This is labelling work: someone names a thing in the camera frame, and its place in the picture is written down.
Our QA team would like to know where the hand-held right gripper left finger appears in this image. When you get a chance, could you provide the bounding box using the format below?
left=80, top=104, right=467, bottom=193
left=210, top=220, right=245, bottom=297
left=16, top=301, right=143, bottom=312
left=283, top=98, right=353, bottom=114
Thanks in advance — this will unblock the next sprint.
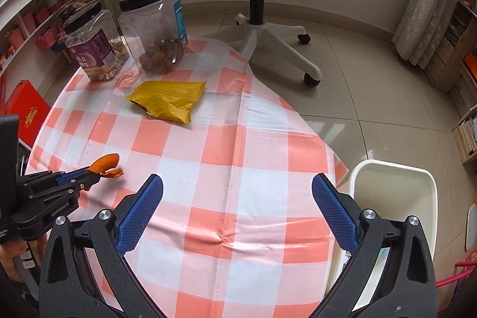
left=38, top=174, right=176, bottom=318

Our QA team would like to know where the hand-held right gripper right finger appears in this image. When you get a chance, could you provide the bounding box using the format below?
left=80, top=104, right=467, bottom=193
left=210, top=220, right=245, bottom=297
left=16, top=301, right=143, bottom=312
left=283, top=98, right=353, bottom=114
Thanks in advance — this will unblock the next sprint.
left=309, top=173, right=437, bottom=318

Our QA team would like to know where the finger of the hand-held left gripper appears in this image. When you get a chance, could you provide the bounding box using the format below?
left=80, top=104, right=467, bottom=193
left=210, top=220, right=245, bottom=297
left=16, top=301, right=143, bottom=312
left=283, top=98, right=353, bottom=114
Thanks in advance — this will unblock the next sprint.
left=20, top=168, right=94, bottom=193
left=40, top=174, right=100, bottom=201

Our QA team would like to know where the orange peel piece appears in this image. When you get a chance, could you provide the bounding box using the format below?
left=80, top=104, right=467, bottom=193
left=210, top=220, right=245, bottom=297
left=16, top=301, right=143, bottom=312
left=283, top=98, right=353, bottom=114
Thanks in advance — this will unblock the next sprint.
left=87, top=153, right=125, bottom=179

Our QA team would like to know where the white plastic bin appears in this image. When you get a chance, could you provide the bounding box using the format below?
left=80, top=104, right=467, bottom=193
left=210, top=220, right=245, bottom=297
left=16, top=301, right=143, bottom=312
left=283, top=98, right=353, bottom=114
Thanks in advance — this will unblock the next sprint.
left=326, top=159, right=439, bottom=301

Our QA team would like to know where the person's left hand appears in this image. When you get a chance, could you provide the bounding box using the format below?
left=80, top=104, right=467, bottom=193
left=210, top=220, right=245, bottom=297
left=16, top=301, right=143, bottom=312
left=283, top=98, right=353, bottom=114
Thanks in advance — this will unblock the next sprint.
left=0, top=240, right=38, bottom=283

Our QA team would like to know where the red cardboard box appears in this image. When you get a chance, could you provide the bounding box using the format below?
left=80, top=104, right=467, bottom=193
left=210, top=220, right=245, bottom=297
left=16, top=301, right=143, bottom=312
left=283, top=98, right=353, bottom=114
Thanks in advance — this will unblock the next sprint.
left=5, top=80, right=53, bottom=148

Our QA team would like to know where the pink white checked tablecloth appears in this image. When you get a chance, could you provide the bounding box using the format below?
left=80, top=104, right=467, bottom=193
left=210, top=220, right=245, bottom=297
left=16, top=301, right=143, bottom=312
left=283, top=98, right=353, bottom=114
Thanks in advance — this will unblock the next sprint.
left=24, top=37, right=351, bottom=318

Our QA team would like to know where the yellow snack wrapper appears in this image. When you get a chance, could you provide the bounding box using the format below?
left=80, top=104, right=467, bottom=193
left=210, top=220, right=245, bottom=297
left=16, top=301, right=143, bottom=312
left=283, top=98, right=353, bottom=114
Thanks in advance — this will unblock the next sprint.
left=125, top=80, right=208, bottom=124

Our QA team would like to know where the pink storage basket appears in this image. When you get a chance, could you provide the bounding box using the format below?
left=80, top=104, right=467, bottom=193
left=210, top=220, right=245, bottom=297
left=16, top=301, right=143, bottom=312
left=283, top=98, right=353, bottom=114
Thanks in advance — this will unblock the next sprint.
left=33, top=8, right=51, bottom=25
left=36, top=25, right=62, bottom=51

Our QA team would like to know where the purple label nut jar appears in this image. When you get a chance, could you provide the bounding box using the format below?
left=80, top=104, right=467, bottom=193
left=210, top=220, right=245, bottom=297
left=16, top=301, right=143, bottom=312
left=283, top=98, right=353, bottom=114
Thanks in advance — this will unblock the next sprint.
left=61, top=1, right=131, bottom=82

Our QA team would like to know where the clear jar with blue label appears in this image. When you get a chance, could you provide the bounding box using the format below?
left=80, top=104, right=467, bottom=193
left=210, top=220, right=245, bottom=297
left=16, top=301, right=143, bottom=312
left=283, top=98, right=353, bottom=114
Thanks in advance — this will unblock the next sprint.
left=118, top=0, right=189, bottom=74

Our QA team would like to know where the light wooden bookshelf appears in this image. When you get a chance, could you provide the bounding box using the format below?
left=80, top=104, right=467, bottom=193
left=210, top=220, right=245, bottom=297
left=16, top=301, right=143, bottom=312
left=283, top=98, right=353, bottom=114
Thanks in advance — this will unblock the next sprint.
left=424, top=0, right=477, bottom=167

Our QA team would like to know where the pink plastic frame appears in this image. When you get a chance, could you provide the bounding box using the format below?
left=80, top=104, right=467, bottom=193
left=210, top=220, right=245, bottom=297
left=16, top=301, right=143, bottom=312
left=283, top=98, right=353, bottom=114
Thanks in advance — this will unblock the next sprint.
left=434, top=251, right=477, bottom=289

